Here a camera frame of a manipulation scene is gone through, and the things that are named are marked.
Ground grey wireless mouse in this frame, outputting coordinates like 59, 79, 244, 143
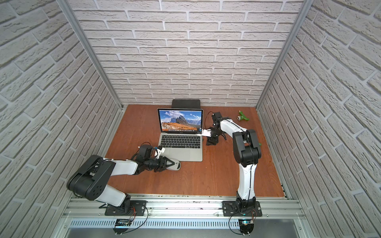
166, 159, 181, 171

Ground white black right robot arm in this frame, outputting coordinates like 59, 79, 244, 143
206, 112, 262, 212

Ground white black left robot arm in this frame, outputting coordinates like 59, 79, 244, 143
66, 144, 181, 211

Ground silver laptop with black keys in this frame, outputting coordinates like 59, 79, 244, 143
157, 108, 203, 162

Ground black plastic tool case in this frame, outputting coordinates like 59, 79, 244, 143
171, 99, 201, 109

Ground left controller board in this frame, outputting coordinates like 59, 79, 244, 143
113, 219, 133, 235

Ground controller board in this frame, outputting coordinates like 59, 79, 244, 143
238, 219, 254, 236
113, 219, 133, 235

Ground right controller board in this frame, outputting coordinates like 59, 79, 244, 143
238, 219, 254, 236

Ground white perforated vent strip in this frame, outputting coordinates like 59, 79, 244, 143
69, 218, 239, 229

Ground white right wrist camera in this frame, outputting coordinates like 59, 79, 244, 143
201, 129, 211, 137

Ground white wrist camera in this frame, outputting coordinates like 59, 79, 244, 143
201, 129, 211, 137
154, 146, 165, 159

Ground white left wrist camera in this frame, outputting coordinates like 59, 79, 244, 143
154, 146, 165, 159

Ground green hose nozzle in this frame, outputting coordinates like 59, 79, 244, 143
237, 111, 250, 121

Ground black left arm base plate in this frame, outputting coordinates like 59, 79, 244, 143
105, 200, 147, 216

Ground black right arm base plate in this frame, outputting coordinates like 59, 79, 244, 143
222, 200, 263, 217

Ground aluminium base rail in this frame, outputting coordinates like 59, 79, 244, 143
63, 194, 306, 219

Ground aluminium corner post right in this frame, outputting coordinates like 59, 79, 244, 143
256, 0, 314, 110

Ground aluminium corner post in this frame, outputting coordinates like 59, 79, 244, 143
256, 0, 314, 110
57, 0, 124, 110

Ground aluminium corner post left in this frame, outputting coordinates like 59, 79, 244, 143
57, 0, 124, 110

